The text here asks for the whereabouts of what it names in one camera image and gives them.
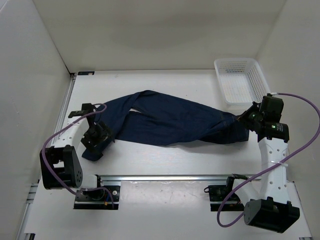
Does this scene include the white perforated plastic basket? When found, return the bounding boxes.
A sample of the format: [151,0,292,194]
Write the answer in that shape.
[214,57,270,114]

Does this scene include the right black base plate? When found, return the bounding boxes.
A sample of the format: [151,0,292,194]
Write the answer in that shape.
[208,184,248,212]

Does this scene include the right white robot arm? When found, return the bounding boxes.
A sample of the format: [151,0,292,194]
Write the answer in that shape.
[222,93,300,234]

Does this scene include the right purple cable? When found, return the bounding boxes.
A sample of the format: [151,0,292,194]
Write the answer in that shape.
[216,92,320,228]

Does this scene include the purple cable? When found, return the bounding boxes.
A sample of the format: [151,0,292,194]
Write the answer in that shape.
[41,103,116,210]
[216,92,320,228]

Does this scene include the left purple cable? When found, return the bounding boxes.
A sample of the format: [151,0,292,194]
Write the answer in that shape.
[41,103,116,210]

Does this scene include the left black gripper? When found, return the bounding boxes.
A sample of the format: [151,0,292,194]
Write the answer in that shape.
[81,120,115,155]

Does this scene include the dark blue denim trousers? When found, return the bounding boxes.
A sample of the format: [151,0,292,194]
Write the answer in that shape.
[95,90,249,152]

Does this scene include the small dark corner label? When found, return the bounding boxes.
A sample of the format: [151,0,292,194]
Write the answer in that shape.
[77,71,95,76]

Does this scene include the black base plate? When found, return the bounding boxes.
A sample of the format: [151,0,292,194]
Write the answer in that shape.
[73,185,121,210]
[208,184,248,212]

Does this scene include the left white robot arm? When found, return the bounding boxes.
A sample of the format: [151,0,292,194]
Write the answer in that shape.
[39,103,114,200]

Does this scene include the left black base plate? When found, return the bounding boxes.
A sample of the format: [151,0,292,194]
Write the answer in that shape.
[73,185,121,210]

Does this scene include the aluminium frame rail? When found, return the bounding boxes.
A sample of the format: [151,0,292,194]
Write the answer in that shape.
[14,72,313,240]

